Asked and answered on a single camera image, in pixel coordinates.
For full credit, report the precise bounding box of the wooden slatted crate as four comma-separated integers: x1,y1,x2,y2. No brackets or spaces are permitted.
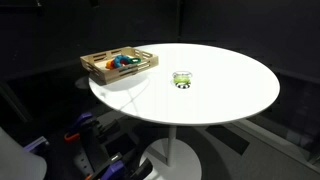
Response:
80,47,158,84

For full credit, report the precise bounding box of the purple orange clamp rear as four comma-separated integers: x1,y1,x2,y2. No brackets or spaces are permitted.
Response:
64,112,120,143

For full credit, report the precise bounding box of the white chair corner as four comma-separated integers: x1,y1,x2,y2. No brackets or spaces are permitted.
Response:
0,128,47,180

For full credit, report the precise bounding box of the purple black clamp front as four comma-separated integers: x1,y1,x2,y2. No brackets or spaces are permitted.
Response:
84,153,153,180

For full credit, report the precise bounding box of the blue ring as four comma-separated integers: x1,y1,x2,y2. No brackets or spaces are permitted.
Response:
113,54,132,69

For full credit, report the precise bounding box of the red ring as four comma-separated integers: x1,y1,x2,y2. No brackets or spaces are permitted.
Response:
111,58,131,70

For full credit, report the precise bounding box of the colorless transparent ring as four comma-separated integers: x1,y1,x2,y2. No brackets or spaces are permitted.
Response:
172,70,194,80

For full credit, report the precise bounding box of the white round table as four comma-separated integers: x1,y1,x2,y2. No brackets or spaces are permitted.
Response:
89,43,280,180

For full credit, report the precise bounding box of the light green ring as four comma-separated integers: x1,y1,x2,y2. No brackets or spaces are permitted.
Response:
172,75,192,85

